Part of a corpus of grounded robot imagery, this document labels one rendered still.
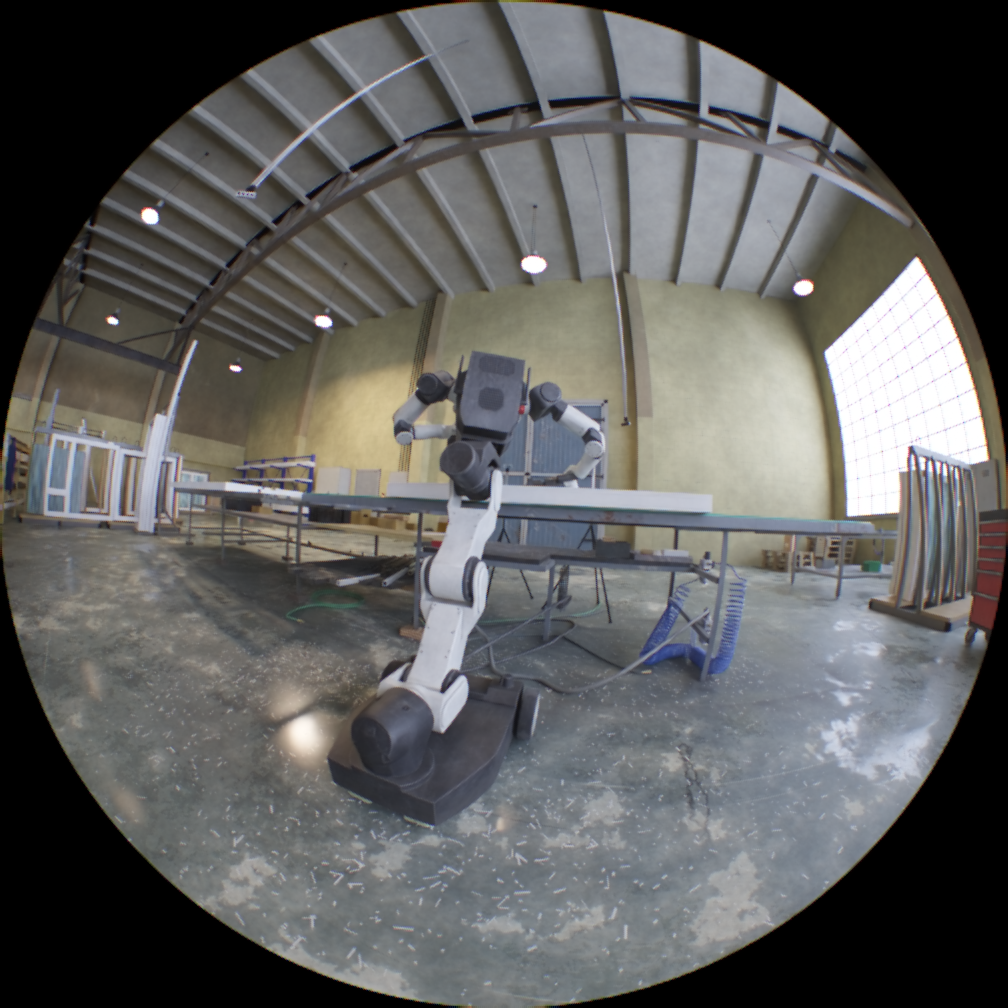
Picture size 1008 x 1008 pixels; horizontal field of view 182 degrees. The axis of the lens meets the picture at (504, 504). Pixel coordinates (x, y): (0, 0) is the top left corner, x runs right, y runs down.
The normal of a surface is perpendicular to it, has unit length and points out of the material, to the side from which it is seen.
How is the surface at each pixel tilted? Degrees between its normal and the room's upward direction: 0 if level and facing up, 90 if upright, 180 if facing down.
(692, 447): 90
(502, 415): 94
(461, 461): 78
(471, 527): 55
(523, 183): 180
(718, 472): 90
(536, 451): 90
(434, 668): 42
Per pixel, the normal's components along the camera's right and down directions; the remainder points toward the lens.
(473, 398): 0.13, 0.02
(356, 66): -0.07, 1.00
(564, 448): -0.29, -0.07
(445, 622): -0.15, -0.62
